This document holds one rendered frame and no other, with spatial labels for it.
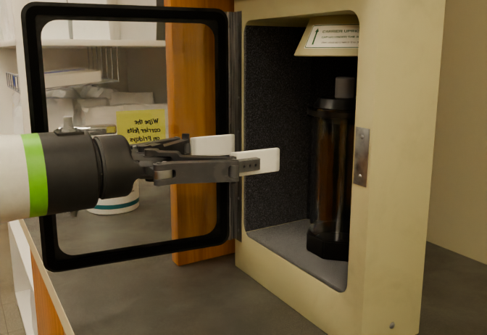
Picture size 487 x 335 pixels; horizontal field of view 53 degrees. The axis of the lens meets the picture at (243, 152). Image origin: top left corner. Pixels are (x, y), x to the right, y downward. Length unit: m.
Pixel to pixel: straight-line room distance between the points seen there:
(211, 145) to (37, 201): 0.27
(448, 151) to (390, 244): 0.44
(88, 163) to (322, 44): 0.34
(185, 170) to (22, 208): 0.17
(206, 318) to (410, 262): 0.30
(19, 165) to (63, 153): 0.04
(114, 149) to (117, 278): 0.37
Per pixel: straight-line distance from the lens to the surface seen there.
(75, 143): 0.55
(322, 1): 0.64
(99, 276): 0.90
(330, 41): 0.66
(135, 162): 0.57
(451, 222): 1.08
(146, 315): 0.77
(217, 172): 0.55
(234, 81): 0.82
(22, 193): 0.54
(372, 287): 0.65
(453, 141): 1.04
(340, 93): 0.73
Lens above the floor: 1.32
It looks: 12 degrees down
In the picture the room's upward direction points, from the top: straight up
